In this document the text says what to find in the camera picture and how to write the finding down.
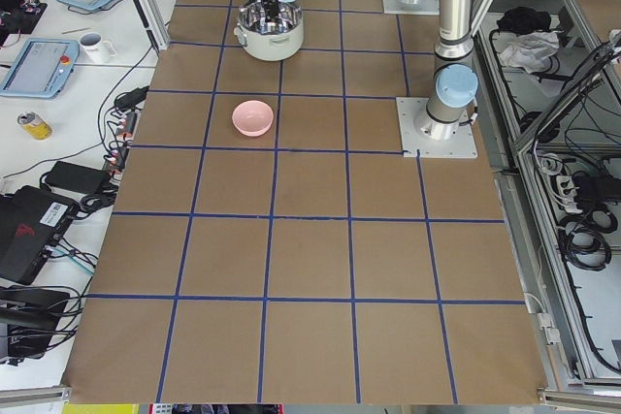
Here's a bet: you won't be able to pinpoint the white cooking pot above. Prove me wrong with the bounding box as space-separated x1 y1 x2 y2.
234 0 304 61

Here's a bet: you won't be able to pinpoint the pink bowl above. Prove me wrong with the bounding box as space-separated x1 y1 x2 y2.
232 100 274 138

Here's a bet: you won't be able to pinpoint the white mug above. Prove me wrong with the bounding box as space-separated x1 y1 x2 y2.
79 32 117 64

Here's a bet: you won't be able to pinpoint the power strip with plugs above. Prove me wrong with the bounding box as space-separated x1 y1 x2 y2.
103 110 141 175

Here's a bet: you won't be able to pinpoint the near teach pendant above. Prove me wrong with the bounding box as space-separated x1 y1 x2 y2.
1 38 80 99

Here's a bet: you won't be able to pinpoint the black power adapter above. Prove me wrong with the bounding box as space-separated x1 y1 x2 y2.
40 161 111 194

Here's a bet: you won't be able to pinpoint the black cloth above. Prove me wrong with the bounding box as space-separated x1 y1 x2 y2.
497 7 551 35

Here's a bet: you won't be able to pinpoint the yellow drink can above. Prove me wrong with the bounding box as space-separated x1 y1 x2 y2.
16 111 52 141

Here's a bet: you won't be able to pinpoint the white crumpled cloth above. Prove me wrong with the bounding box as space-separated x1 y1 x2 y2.
499 31 560 74

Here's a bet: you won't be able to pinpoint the coiled black cables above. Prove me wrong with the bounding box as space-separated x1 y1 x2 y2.
556 209 613 271

